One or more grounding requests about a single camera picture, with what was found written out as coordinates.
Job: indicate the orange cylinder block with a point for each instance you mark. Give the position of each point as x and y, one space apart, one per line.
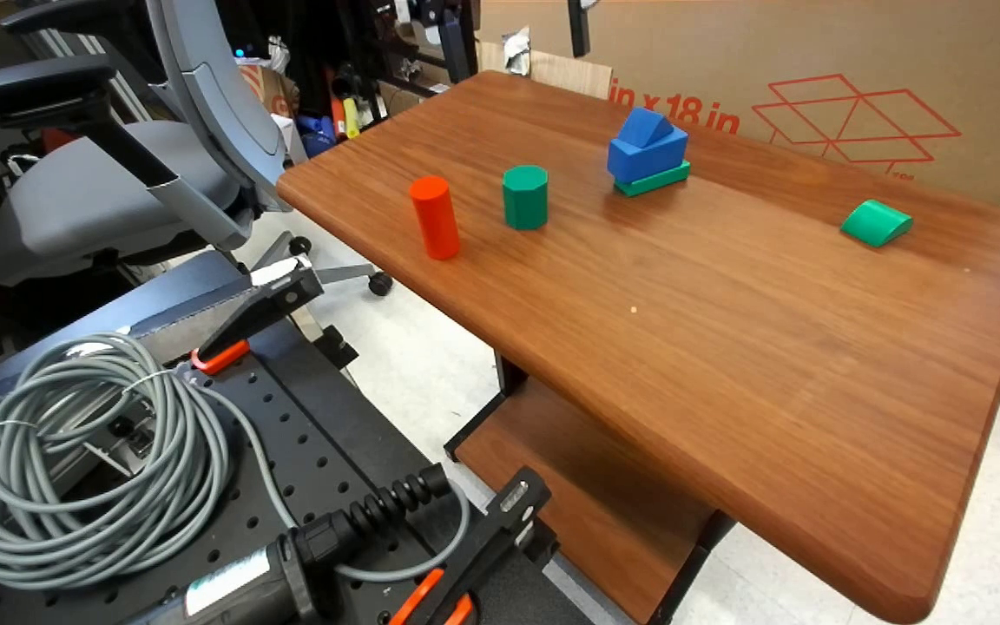
435 217

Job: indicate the green octagonal prism block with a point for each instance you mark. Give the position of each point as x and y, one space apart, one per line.
525 199

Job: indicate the flat green block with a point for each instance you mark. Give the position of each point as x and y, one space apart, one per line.
652 180

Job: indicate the blue rectangular block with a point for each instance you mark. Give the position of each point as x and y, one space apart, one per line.
648 156

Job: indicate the blue wedge block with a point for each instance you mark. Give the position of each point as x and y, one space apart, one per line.
643 127

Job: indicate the green half-round block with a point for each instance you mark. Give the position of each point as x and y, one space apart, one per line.
875 222

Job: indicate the black clamp with orange grip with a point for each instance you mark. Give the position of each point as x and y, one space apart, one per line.
261 308
474 555

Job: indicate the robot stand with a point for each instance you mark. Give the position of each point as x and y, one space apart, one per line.
292 434

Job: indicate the large cardboard box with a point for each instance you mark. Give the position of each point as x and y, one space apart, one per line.
812 78

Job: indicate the grey office chair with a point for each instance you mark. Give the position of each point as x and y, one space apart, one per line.
127 174

